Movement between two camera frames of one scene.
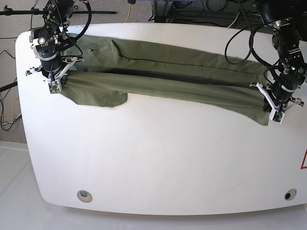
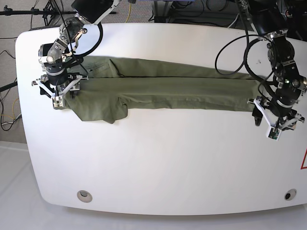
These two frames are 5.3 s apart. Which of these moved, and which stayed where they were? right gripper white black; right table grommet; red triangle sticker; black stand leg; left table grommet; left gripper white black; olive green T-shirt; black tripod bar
Moved: right gripper white black; left gripper white black; olive green T-shirt
Stayed: right table grommet; black tripod bar; black stand leg; red triangle sticker; left table grommet
